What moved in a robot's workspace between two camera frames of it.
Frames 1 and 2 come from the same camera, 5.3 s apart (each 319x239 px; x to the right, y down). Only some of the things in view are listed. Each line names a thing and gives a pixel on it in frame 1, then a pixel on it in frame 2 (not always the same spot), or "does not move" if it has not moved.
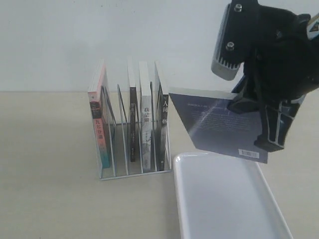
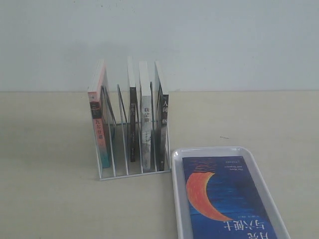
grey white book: x=146 y=119 does not move
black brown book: x=132 y=105 does not move
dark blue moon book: x=213 y=127 -> x=223 y=200
